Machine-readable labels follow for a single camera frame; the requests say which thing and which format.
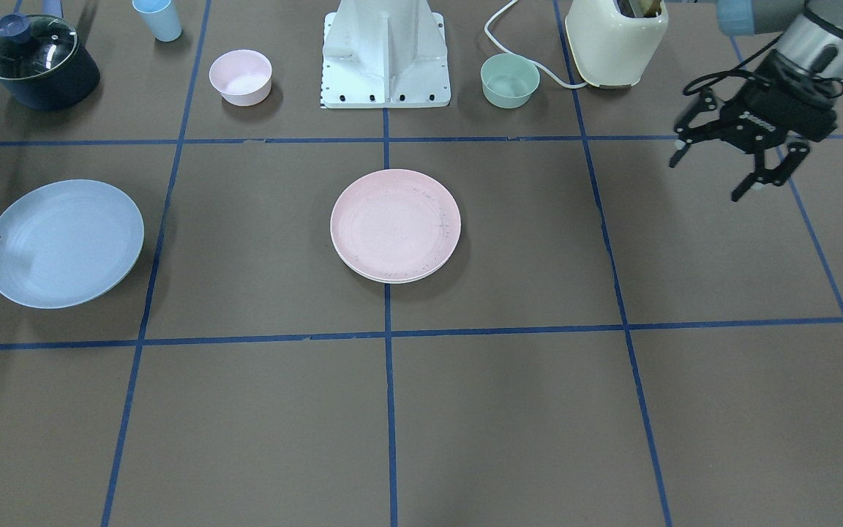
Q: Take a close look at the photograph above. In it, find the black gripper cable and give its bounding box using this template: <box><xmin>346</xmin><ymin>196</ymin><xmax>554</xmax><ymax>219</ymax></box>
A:
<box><xmin>682</xmin><ymin>33</ymin><xmax>843</xmax><ymax>100</ymax></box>

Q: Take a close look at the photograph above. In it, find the cream toaster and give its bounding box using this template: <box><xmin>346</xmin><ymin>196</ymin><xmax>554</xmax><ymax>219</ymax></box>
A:
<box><xmin>564</xmin><ymin>1</ymin><xmax>670</xmax><ymax>89</ymax></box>

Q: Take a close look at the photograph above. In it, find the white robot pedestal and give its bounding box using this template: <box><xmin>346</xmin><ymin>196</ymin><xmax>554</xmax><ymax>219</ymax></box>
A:
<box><xmin>319</xmin><ymin>1</ymin><xmax>452</xmax><ymax>109</ymax></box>

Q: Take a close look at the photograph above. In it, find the light blue plate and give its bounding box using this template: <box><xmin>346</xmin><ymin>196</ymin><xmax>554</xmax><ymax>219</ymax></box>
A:
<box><xmin>0</xmin><ymin>179</ymin><xmax>145</xmax><ymax>310</ymax></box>

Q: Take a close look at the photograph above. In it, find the cream plate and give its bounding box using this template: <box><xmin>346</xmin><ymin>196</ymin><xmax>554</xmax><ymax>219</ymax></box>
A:
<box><xmin>337</xmin><ymin>253</ymin><xmax>454</xmax><ymax>284</ymax></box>

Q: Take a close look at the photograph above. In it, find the light blue cup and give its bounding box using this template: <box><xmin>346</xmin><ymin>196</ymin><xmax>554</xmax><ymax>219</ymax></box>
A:
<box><xmin>132</xmin><ymin>0</ymin><xmax>183</xmax><ymax>42</ymax></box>

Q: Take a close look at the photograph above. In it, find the pink bowl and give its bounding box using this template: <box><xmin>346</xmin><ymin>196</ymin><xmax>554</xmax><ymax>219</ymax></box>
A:
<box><xmin>208</xmin><ymin>49</ymin><xmax>272</xmax><ymax>107</ymax></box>

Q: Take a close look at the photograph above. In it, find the dark blue pot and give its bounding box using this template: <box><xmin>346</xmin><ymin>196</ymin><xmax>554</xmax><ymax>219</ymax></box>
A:
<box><xmin>0</xmin><ymin>1</ymin><xmax>101</xmax><ymax>111</ymax></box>

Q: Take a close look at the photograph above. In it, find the white toaster cable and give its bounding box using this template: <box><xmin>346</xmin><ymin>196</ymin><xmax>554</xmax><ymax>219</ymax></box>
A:
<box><xmin>484</xmin><ymin>0</ymin><xmax>588</xmax><ymax>90</ymax></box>

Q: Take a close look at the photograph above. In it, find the toast slice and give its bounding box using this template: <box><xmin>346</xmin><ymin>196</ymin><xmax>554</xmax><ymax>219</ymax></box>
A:
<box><xmin>619</xmin><ymin>0</ymin><xmax>662</xmax><ymax>19</ymax></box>

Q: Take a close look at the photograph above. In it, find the green bowl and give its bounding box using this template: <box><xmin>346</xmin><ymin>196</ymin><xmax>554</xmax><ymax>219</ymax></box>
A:
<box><xmin>479</xmin><ymin>53</ymin><xmax>541</xmax><ymax>109</ymax></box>

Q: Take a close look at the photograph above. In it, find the glass pot lid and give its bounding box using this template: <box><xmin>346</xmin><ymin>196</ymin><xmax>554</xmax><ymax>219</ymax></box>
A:
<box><xmin>0</xmin><ymin>12</ymin><xmax>80</xmax><ymax>81</ymax></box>

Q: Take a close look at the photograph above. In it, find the pink plate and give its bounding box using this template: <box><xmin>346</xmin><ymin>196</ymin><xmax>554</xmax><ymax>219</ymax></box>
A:
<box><xmin>330</xmin><ymin>169</ymin><xmax>462</xmax><ymax>257</ymax></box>

